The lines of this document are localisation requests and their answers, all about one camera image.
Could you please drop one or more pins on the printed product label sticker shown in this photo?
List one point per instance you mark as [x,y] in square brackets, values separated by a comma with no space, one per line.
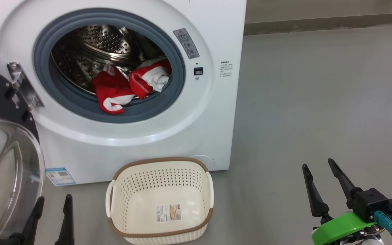
[168,213]

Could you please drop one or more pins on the white front-load washing machine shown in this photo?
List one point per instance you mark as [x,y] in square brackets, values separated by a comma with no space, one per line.
[209,119]

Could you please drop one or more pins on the metal washing machine door hinge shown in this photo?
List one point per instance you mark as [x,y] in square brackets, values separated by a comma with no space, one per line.
[22,85]

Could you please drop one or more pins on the red and white garment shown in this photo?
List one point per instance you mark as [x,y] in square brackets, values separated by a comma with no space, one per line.
[111,92]

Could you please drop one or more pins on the cream perforated laundry basket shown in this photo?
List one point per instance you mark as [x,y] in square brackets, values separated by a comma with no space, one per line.
[141,204]

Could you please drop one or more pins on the grey warning sticker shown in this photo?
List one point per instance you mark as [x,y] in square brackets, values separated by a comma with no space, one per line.
[186,42]

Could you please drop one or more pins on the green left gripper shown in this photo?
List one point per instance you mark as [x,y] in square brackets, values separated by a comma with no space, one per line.
[10,240]

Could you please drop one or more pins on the blue energy label sticker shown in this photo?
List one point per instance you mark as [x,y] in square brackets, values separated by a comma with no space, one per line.
[60,176]

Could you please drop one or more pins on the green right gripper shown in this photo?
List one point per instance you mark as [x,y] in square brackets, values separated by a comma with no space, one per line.
[339,229]

